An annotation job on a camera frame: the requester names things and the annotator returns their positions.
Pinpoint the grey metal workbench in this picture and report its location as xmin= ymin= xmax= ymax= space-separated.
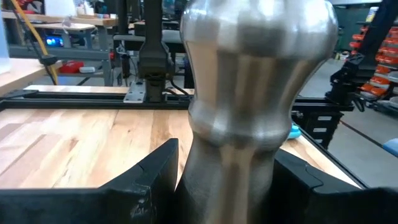
xmin=8 ymin=23 xmax=113 ymax=87

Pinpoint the silver table lamp base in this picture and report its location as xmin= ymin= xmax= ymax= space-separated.
xmin=174 ymin=0 xmax=340 ymax=224

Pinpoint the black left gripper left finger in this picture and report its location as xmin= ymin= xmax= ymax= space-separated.
xmin=0 ymin=138 xmax=180 ymax=224

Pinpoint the black aluminium table frame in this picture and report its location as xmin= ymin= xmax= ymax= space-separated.
xmin=0 ymin=0 xmax=398 ymax=150

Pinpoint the black hanging cable with foot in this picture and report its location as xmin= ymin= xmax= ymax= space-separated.
xmin=6 ymin=0 xmax=59 ymax=85

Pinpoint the blue floor object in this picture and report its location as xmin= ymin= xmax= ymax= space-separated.
xmin=382 ymin=138 xmax=398 ymax=158

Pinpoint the yellow hanging cable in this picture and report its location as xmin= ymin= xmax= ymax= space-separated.
xmin=11 ymin=0 xmax=59 ymax=85

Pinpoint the blue lit screen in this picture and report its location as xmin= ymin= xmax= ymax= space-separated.
xmin=45 ymin=35 xmax=65 ymax=48

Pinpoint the orange bin shelf rack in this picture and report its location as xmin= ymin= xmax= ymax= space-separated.
xmin=349 ymin=24 xmax=398 ymax=98

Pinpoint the light wooden desk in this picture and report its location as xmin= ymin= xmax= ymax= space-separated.
xmin=0 ymin=57 xmax=63 ymax=97

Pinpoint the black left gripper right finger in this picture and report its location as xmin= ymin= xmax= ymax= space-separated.
xmin=264 ymin=149 xmax=398 ymax=224

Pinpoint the red box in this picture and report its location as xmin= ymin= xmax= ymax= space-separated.
xmin=58 ymin=60 xmax=85 ymax=75

